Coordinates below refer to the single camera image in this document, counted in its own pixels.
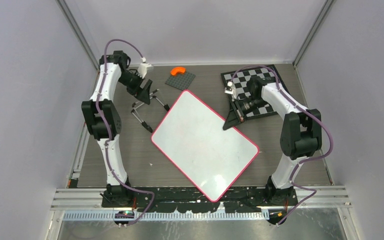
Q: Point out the grey studded baseplate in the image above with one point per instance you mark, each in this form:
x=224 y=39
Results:
x=180 y=81

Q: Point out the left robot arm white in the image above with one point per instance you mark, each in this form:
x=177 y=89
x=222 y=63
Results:
x=104 y=123

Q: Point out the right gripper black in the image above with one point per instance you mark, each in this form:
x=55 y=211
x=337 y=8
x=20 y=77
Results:
x=236 y=116

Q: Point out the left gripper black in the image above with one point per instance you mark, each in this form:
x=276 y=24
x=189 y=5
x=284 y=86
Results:
x=144 y=94

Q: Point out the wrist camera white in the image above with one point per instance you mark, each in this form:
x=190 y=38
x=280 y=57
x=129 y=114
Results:
x=230 y=89
x=144 y=70

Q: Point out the aluminium slotted rail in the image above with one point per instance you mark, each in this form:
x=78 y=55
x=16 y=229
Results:
x=128 y=215

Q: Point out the whiteboard with pink frame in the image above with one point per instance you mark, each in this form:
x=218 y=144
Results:
x=192 y=137

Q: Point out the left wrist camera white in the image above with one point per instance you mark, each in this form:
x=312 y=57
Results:
x=144 y=70

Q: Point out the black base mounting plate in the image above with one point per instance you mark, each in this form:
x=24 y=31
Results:
x=237 y=199

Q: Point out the black white chessboard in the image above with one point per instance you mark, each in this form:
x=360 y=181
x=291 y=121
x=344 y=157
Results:
x=270 y=78

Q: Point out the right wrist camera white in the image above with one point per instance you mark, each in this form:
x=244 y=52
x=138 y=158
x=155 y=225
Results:
x=230 y=89

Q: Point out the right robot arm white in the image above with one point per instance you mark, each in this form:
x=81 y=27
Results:
x=301 y=133

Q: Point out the orange curved piece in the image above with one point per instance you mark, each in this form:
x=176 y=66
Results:
x=177 y=70

